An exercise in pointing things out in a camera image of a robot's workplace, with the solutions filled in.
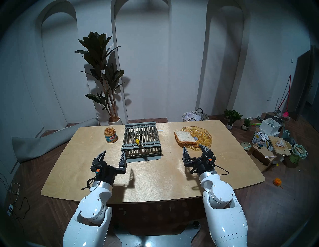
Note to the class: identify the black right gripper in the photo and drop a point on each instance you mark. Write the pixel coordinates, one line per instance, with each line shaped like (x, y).
(200, 163)

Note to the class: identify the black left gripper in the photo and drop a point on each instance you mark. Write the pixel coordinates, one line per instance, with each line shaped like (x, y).
(106, 173)

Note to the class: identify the amber glass plate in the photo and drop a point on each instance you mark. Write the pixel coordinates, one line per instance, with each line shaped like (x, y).
(203, 135)

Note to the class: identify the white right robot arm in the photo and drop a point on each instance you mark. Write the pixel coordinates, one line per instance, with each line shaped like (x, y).
(221, 194)

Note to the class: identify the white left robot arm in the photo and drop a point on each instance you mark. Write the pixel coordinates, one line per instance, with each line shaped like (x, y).
(92, 209)

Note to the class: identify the slice of white bread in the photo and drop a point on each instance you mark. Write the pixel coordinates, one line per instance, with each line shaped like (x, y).
(184, 137)

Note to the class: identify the open peanut butter jar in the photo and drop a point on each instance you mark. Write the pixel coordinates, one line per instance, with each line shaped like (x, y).
(110, 135)

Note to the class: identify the grey dish rack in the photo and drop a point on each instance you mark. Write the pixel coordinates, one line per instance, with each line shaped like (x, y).
(140, 135)

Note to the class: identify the pale green plate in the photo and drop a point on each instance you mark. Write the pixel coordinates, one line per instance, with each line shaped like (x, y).
(246, 145)

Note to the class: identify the bushy small potted plant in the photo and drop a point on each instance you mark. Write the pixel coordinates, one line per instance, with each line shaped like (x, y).
(232, 116)

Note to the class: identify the tiny potted plant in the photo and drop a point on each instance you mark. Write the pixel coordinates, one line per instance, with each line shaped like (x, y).
(246, 123)

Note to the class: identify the white and blue carton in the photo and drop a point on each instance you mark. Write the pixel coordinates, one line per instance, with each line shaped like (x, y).
(259, 137)

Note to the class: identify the brown cardboard box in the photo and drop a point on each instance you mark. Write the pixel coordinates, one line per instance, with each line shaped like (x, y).
(261, 154)

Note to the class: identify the small white capped bottle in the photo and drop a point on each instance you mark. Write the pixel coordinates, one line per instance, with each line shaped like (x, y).
(261, 142)

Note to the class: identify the white square box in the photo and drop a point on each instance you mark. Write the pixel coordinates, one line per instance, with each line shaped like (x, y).
(270, 126)

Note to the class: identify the wooden cutting board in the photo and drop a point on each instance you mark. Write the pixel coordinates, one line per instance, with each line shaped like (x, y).
(280, 147)

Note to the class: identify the orange fuzzy ball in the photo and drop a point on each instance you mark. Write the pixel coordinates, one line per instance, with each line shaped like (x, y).
(277, 182)

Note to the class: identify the tall potted plant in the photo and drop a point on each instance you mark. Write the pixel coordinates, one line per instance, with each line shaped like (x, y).
(98, 57)

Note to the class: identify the white power strip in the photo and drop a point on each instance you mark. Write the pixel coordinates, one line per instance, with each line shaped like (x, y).
(10, 210)

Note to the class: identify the dark door panel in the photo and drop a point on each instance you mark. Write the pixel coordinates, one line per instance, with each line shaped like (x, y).
(305, 82)

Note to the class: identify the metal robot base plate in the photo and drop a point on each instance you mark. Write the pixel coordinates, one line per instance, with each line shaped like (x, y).
(154, 239)

